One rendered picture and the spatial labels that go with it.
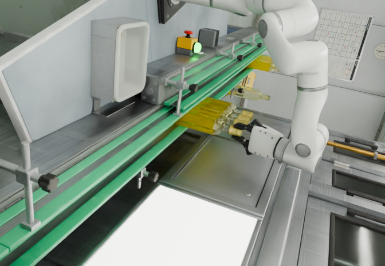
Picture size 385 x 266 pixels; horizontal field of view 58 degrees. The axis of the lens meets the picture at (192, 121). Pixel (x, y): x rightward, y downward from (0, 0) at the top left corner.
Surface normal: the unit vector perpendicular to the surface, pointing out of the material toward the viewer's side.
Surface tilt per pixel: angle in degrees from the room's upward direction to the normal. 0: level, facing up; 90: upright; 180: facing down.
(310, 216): 90
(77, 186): 90
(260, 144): 108
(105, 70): 90
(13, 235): 90
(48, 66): 0
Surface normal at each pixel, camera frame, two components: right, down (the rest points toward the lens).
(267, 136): -0.56, 0.11
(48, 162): 0.13, -0.91
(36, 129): 0.92, 0.25
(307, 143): -0.43, 0.36
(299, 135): -0.69, 0.36
